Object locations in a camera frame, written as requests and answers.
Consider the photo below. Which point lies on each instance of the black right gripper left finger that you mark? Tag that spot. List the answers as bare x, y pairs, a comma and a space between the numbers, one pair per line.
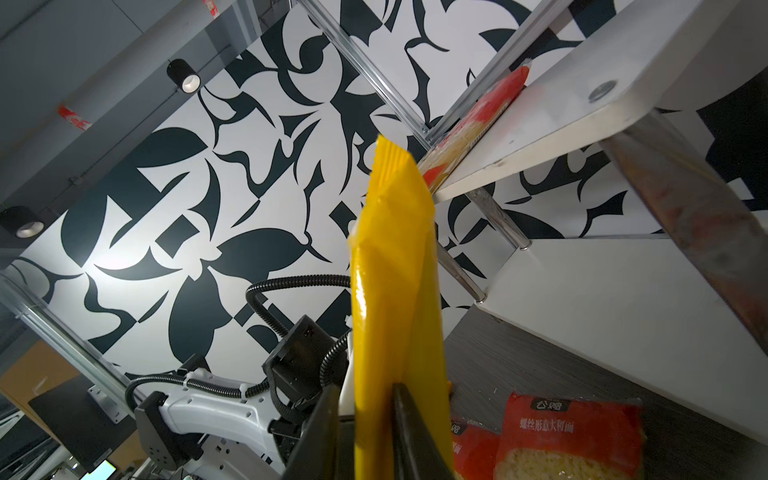
315, 455

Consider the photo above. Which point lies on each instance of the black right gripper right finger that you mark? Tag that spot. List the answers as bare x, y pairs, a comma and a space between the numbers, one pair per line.
416, 455

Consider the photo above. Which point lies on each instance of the yellow spaghetti bag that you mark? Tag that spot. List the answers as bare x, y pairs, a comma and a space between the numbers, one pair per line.
396, 310

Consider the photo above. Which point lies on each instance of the red macaroni bag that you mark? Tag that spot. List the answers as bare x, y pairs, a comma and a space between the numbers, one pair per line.
554, 438
442, 159

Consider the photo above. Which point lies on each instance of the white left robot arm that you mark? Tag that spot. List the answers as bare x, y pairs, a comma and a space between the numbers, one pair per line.
297, 423

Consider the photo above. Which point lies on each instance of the white two-tier shelf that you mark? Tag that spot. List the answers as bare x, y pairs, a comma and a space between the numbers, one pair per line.
602, 282

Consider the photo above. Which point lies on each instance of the red noodle bag long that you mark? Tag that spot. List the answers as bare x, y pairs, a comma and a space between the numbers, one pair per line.
474, 449

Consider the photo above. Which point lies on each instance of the black ceiling spotlight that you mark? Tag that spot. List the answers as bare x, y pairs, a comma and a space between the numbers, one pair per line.
21, 222
184, 76

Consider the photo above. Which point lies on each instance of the aluminium frame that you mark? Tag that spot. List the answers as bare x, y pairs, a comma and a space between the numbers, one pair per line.
261, 173

